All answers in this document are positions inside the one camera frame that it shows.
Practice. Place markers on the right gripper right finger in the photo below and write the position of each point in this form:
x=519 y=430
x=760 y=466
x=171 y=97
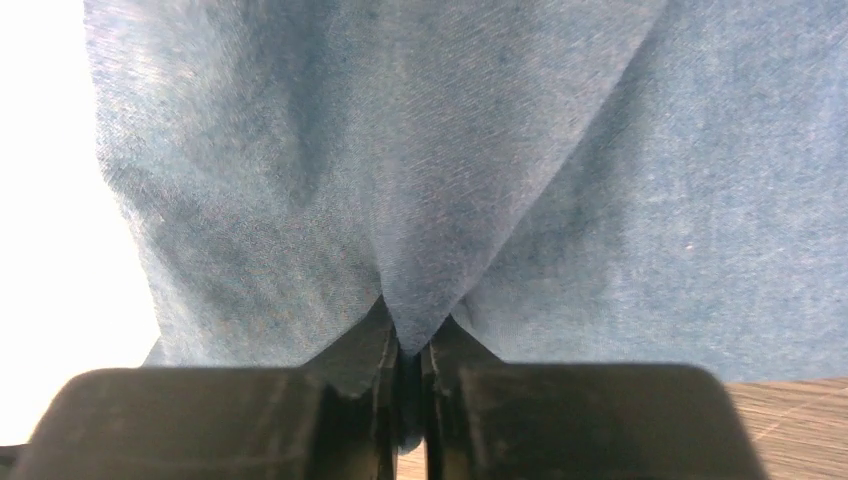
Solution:
x=487 y=419

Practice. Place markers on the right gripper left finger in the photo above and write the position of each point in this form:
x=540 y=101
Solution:
x=331 y=418

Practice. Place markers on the white pillow with yellow band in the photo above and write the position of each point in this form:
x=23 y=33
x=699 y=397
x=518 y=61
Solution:
x=73 y=295

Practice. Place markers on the blue pillowcase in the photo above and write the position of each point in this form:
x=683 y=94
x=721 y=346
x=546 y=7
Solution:
x=571 y=181

